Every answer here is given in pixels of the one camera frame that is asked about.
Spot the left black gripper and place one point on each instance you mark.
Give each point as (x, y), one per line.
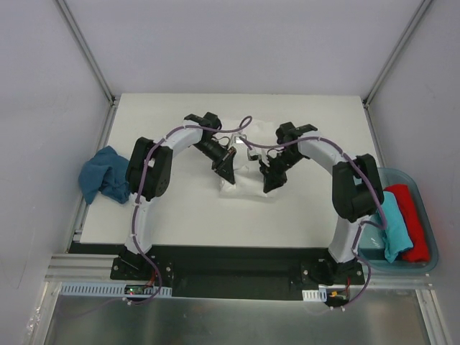
(223, 159)

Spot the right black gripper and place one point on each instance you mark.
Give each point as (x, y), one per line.
(272, 169)

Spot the white printed t shirt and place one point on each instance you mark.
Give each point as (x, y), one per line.
(249, 180)

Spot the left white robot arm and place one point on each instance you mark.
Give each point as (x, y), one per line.
(149, 171)

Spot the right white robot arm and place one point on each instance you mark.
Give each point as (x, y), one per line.
(356, 193)

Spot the teal plastic bin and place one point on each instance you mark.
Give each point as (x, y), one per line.
(371, 245)

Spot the dark blue t shirt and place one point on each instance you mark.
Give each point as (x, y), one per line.
(105, 173)

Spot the cyan rolled t shirt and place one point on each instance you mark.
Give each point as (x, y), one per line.
(395, 236)

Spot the red rolled t shirt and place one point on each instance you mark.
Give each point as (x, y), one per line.
(419, 252)

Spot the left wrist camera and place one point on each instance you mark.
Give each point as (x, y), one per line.
(238, 138)

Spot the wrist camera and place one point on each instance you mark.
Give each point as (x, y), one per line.
(238, 138)
(257, 154)

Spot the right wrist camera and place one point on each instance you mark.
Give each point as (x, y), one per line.
(257, 154)

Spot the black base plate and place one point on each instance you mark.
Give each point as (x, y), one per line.
(252, 273)

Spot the right slotted cable duct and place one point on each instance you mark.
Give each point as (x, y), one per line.
(319, 295)

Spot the slotted cable duct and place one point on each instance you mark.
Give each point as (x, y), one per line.
(319, 295)
(113, 290)

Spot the left slotted cable duct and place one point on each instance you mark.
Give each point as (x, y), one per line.
(113, 290)

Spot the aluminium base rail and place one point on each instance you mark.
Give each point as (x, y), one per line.
(81, 262)

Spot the left aluminium frame post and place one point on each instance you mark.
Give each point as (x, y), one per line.
(83, 46)

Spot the aluminium frame post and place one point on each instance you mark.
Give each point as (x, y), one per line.
(397, 51)
(83, 46)

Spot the right aluminium frame post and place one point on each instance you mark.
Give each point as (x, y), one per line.
(397, 51)

